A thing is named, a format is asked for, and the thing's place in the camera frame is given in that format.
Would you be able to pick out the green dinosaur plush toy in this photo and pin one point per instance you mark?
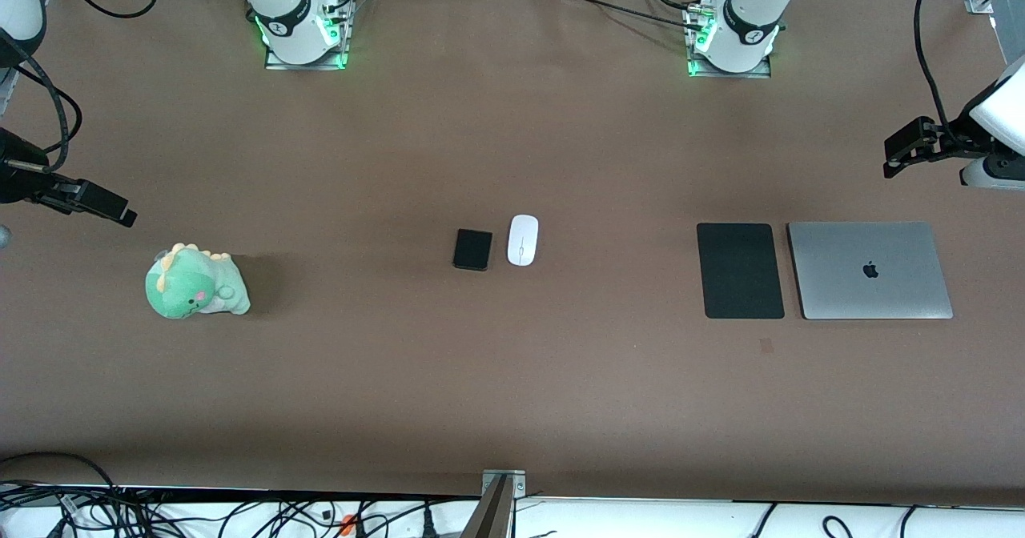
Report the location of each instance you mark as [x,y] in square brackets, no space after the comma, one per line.
[192,282]

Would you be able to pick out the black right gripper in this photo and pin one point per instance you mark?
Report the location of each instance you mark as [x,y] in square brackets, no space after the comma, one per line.
[18,171]

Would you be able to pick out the grey laptop with apple logo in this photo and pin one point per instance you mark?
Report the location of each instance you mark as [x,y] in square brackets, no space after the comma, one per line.
[869,294]

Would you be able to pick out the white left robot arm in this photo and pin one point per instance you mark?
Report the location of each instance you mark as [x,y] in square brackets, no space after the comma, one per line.
[749,10]

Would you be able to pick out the black mouse pad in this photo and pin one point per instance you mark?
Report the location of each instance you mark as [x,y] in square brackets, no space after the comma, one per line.
[741,270]

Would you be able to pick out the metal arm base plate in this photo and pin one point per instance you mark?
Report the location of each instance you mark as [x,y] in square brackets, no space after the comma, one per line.
[765,74]
[272,64]

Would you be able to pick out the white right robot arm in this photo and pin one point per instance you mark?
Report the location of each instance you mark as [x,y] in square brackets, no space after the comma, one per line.
[280,2]

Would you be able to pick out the white computer mouse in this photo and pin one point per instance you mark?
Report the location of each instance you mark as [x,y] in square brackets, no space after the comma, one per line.
[523,230]

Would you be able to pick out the aluminium frame post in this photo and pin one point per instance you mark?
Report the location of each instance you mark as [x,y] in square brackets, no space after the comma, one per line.
[498,494]

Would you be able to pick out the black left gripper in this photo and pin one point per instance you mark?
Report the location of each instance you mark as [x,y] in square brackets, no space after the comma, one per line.
[951,145]

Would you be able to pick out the orange plug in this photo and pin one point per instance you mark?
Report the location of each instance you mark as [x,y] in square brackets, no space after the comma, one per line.
[347,524]

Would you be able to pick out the small black square box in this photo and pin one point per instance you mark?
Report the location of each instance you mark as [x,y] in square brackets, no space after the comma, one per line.
[472,250]

